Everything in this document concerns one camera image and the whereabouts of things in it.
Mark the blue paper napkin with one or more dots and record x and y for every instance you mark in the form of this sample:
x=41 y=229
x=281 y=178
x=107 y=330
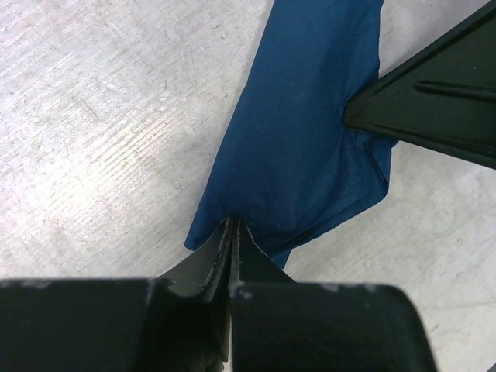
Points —
x=287 y=165

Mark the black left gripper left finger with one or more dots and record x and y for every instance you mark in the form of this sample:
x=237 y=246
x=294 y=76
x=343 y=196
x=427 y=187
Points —
x=178 y=321

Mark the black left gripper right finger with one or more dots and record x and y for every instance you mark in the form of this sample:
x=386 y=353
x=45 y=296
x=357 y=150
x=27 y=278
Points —
x=281 y=325

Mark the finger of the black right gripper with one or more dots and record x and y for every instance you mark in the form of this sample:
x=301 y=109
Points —
x=443 y=98

